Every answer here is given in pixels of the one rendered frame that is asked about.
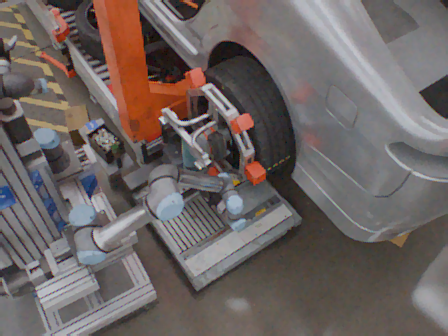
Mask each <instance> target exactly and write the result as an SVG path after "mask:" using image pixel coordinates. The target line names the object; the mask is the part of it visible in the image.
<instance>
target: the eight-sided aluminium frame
mask: <svg viewBox="0 0 448 336"><path fill-rule="evenodd" d="M212 94H213V95H214V96H213V95H212ZM201 95H203V96H205V97H206V98H207V100H208V101H209V102H210V103H211V104H212V105H214V108H216V109H217V111H219V113H220V114H221V115H222V116H223V117H224V118H225V121H226V122H227V125H228V127H229V128H230V132H231V133H232V136H233V139H234V140H235V142H236V145H237V147H238V149H239V153H240V163H239V168H236V167H231V166H230V164H229V163H228V162H227V161H226V160H225V158H224V159H222V161H220V162H221V163H222V164H223V165H224V167H225V168H224V167H222V164H220V163H219V162H217V163H215V162H214V165H215V166H216V168H217V169H218V170H219V172H221V173H224V172H227V173H228V174H229V175H230V178H232V179H233V180H236V181H240V182H244V181H246V180H247V179H248V178H247V177H246V176H245V175H244V167H245V166H247V164H250V163H252V161H254V156H255V151H254V148H253V146H252V144H251V142H250V139H249V137H248V136H247V132H246V130H245V131H244V132H241V133H240V135H241V138H242V140H243V142H244V144H243V143H242V141H241V138H240V136H239V133H238V134H236V133H235V132H234V130H233V128H232V126H231V125H230V121H232V120H233V119H236V118H237V117H239V116H240V115H239V113H238V111H237V110H236V108H235V107H233V105H231V104H230V103H229V102H228V100H227V99H226V98H225V97H224V96H223V95H222V94H221V93H220V92H219V91H218V90H217V89H216V87H215V86H214V85H213V84H212V83H208V84H205V85H203V86H200V87H198V88H197V89H188V90H186V101H187V113H188V114H187V116H188V119H189V120H191V119H195V118H197V117H199V116H200V96H201ZM215 97H216V98H215ZM216 99H217V100H216ZM218 100H219V101H220V102H221V103H222V104H223V105H224V107H225V108H226V109H227V110H226V109H225V108H224V107H223V106H222V105H221V104H220V103H219V101H218ZM244 145H245V147H244Z"/></svg>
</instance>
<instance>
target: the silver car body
mask: <svg viewBox="0 0 448 336"><path fill-rule="evenodd" d="M137 2H138V7H139V9H138V10H140V12H141V13H142V14H143V15H144V17H146V19H147V20H148V21H149V23H151V25H152V26H153V27H154V28H155V30H157V32H158V33H159V35H161V36H162V38H164V39H165V41H166V42H167V43H168V44H169V45H170V46H171V47H172V48H173V50H174V51H175V52H176V53H177V54H178V55H179V56H181V58H182V59H183V61H184V62H186V64H188V65H189V67H191V69H192V70H194V69H196V68H198V67H201V69H202V70H203V71H205V70H206V62H207V58H208V53H209V51H210V50H211V47H212V46H214V44H215V43H216V42H218V41H219V40H225V39H227V40H234V41H236V42H238V43H241V44H242V45H243V46H245V47H246V48H248V49H249V50H250V51H252V53H253V54H255V56H257V58H258V59H260V62H262V63H263V65H264V66H265V67H266V69H267V70H268V71H269V73H270V74H271V76H272V78H273V79H274V81H275V83H276V84H277V86H278V88H279V89H280V92H281V94H282V97H283V98H284V100H285V103H286V106H287V107H288V111H289V114H290V116H291V120H292V123H293V126H294V133H295V136H296V150H297V158H296V169H295V171H294V175H293V176H292V178H293V179H294V181H296V183H297V184H298V185H299V186H300V187H301V188H302V189H303V190H304V191H305V192H306V193H307V195H308V196H309V197H310V198H311V199H312V200H313V201H314V202H315V204H316V205H318V207H319V208H321V210H322V211H323V212H324V214H326V216H328V218H329V219H331V221H332V222H333V223H334V224H335V225H336V227H338V228H339V230H341V232H344V234H345V235H347V236H349V238H352V239H354V240H359V241H361V242H368V243H373V242H381V241H385V240H388V239H393V238H395V237H400V236H402V235H403V234H407V233H409V232H410V231H413V230H415V229H416V228H419V227H420V226H422V225H425V224H426V223H428V222H430V221H431V220H435V219H437V218H438V217H442V216H443V215H445V214H448V0H137Z"/></svg>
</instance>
